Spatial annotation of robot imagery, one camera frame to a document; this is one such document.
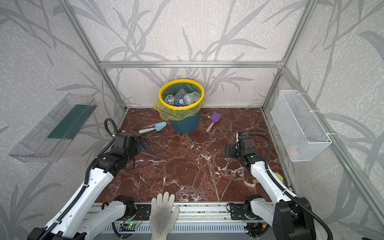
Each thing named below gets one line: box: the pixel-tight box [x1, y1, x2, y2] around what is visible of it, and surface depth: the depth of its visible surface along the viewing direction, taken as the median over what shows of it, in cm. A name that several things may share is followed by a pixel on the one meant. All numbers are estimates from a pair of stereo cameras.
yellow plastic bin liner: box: [153, 89, 206, 121], surface depth 86 cm
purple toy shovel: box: [206, 112, 222, 133], surface depth 117 cm
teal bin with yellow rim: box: [158, 78, 205, 134], surface depth 95 cm
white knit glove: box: [150, 191, 180, 240], surface depth 75 cm
